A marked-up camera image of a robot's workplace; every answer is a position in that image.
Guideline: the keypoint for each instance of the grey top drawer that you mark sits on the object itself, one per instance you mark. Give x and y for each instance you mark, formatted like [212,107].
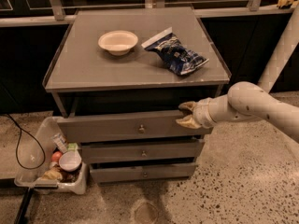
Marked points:
[125,126]

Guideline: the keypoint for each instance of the clear plastic bin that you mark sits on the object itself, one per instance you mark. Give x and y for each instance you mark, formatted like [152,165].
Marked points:
[36,161]

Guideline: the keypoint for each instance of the grey bottom drawer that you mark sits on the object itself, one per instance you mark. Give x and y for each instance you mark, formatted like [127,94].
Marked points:
[133,173]

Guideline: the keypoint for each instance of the green packet in bin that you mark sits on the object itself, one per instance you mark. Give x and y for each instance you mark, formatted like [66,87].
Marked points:
[72,147]

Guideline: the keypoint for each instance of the red apple in bin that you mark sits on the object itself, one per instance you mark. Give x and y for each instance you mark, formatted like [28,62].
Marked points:
[56,156]

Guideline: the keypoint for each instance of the white bowl in bin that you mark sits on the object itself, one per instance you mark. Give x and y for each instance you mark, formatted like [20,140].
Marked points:
[70,161]

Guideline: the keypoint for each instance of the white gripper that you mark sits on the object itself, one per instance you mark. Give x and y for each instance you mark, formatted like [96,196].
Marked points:
[203,112]

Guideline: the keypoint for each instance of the white bowl on cabinet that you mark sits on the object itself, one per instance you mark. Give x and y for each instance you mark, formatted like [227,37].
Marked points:
[118,43]

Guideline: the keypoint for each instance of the white tube in bin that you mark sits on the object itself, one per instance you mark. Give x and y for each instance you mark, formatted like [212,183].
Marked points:
[60,142]

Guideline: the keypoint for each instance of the grey middle drawer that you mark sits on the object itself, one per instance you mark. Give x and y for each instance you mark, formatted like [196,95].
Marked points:
[142,151]

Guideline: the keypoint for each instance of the yellow snack bag in bin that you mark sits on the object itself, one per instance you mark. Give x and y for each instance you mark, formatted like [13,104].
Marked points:
[53,174]

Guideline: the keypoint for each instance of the grey drawer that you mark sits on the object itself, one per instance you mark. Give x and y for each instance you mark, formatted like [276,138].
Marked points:
[125,126]
[133,173]
[142,151]

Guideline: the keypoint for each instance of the metal railing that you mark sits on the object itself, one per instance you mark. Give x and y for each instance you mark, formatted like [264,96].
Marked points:
[56,3]

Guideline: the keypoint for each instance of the grey drawer cabinet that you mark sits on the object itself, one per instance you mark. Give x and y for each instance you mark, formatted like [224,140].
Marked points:
[86,80]

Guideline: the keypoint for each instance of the round floor drain cover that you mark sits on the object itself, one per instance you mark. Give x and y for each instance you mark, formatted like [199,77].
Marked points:
[146,213]

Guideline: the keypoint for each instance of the blue chip bag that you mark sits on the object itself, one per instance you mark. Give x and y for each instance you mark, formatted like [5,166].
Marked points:
[175,56]

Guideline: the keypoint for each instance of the yellow object on ledge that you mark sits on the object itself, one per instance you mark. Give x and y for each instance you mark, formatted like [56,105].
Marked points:
[286,3]

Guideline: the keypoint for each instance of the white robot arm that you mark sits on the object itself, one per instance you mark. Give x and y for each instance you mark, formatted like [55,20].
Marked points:
[248,102]

